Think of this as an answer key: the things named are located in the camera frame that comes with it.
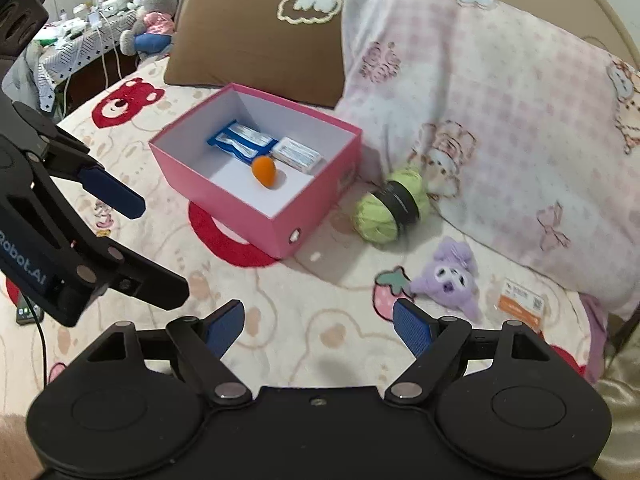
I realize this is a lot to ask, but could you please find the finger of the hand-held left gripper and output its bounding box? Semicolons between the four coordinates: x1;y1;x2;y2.
70;239;191;312
12;102;147;220

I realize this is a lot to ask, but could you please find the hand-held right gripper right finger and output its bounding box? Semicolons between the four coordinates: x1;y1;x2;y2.
384;297;551;405

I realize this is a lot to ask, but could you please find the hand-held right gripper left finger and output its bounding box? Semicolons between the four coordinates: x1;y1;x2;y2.
85;300;253;406

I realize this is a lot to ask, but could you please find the purple plush toy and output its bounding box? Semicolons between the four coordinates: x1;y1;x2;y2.
410;237;482;321

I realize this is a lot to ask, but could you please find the orange and white packet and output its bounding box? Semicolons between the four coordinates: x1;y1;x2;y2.
496;277;548;332

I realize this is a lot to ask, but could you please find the blue wet wipes packet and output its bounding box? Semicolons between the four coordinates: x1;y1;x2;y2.
206;121;281;163

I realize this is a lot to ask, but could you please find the pink cardboard box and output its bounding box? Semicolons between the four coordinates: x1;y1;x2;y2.
148;83;363;261

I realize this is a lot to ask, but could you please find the orange ball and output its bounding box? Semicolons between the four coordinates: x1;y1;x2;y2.
251;156;279;189

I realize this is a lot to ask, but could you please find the small white box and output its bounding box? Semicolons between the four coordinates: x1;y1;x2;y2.
271;136;323;176

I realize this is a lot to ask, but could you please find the black phone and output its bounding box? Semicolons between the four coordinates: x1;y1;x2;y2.
15;302;46;326

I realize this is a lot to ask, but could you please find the printed bed sheet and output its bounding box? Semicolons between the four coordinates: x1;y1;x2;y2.
0;55;621;441

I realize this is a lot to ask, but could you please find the green yarn ball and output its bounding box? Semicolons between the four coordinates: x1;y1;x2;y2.
354;167;433;245

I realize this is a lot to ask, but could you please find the side table with cloth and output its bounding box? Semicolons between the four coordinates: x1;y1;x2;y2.
30;7;138;111

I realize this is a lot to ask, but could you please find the grey plush doll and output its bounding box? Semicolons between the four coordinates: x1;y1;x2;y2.
120;0;181;57

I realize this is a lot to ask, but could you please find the purple cloth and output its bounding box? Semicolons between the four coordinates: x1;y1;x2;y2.
580;292;609;386

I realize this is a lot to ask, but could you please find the brown pillow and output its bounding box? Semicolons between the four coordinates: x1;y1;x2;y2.
165;0;426;109

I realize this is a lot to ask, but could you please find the pink checked pillow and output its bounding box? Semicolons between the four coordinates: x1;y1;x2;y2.
332;0;640;321

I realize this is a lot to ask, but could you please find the beige satin cloth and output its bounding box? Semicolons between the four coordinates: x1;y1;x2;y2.
592;342;640;480

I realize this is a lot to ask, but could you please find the black cable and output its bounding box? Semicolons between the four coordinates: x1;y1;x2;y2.
30;310;52;386

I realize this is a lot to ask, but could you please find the white cable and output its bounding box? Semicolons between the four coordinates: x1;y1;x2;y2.
97;22;126;81

